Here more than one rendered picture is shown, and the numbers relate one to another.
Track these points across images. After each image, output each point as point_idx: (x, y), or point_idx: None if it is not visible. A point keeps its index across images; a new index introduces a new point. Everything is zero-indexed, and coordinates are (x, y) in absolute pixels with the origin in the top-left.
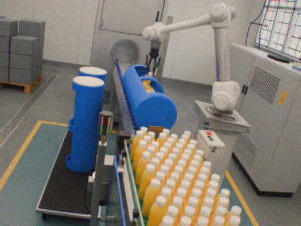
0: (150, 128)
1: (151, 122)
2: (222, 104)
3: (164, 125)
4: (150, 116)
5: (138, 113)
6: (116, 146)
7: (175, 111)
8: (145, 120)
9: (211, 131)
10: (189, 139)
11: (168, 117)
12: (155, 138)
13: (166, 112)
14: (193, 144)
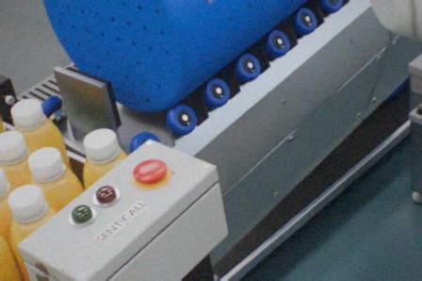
0: (61, 82)
1: (103, 50)
2: (386, 5)
3: (153, 75)
4: (89, 25)
5: (49, 5)
6: (411, 105)
7: (164, 14)
8: (83, 41)
9: (198, 166)
10: (98, 176)
11: (153, 40)
12: (92, 127)
13: (135, 16)
14: (12, 211)
